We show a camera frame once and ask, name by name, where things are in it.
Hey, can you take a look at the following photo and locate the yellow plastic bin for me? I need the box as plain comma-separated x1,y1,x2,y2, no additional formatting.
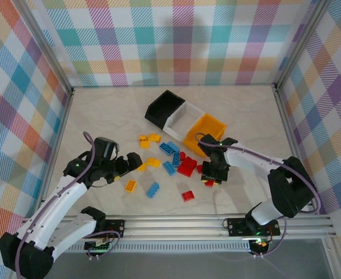
182,113,227,158

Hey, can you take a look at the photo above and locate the white plastic bin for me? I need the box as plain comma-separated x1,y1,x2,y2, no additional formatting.
163,101,206,140

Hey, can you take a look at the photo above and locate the black plastic bin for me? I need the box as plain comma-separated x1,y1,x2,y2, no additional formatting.
145,90,186,130

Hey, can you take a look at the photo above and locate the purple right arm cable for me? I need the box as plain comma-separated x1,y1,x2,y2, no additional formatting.
195,133,324,258

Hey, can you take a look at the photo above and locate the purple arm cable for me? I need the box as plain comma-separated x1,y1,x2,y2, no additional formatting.
195,133,324,258
15,131,121,279

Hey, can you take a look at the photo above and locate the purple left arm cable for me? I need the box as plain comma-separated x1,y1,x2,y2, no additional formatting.
15,131,121,279

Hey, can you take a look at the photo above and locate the aluminium table edge rail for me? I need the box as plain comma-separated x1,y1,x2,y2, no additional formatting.
271,84,319,214
33,88,75,217

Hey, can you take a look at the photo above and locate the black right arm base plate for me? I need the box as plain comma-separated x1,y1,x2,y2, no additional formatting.
227,217,281,237

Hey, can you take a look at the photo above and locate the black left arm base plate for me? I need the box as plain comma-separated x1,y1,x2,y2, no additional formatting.
103,219,126,238

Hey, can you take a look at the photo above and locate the aluminium mounting rail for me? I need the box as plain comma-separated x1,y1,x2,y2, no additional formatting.
15,214,337,242

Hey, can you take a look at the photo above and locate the slotted grey cable duct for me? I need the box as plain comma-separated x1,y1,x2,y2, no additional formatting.
29,242,254,253

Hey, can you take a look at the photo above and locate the aluminium frame post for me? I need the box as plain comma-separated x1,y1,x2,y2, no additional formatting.
18,0,74,95
271,0,333,91

